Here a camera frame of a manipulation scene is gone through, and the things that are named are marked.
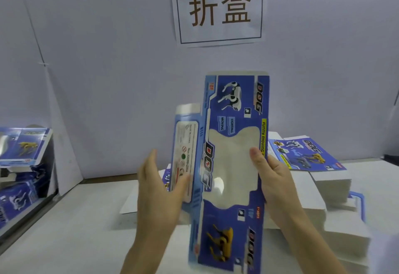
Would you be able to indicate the person's left hand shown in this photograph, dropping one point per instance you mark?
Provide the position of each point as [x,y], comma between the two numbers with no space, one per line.
[156,205]

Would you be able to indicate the person's right hand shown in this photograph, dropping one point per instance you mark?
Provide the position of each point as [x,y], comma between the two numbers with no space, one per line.
[277,189]

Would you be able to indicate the stack of boxes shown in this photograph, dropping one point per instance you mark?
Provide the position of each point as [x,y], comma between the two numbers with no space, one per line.
[131,202]
[340,221]

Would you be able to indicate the blue dog-print cardboard box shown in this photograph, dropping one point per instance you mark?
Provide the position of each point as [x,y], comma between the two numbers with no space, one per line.
[227,152]

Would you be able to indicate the pile of blue boxes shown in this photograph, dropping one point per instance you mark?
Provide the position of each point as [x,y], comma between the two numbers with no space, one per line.
[25,146]

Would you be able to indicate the person's right forearm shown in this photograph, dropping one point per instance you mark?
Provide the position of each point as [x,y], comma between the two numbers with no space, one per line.
[315,249]

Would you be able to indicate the person's left forearm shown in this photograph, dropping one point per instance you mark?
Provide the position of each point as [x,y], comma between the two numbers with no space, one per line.
[146,258]

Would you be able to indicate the black object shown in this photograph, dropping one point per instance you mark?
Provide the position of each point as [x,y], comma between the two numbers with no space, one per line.
[391,158]

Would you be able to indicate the white paper wall sign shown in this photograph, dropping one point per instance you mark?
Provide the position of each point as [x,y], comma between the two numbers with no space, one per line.
[217,34]

